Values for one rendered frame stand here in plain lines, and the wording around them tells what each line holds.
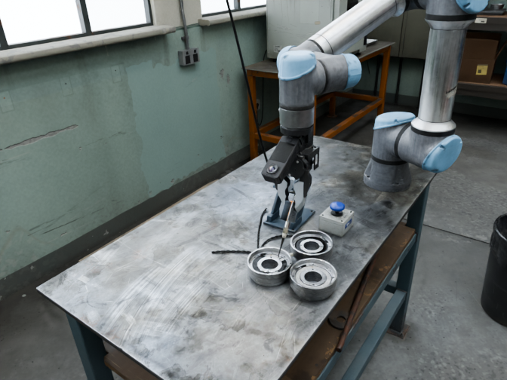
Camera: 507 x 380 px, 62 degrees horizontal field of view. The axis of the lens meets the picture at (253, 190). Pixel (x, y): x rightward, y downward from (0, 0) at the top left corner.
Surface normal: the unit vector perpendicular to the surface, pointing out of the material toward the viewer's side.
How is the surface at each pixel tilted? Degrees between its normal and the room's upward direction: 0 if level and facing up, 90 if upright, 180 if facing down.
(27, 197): 90
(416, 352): 0
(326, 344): 0
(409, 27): 90
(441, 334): 0
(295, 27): 90
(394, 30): 90
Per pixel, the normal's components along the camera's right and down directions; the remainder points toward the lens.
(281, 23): -0.59, 0.40
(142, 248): -0.04, -0.88
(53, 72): 0.81, 0.26
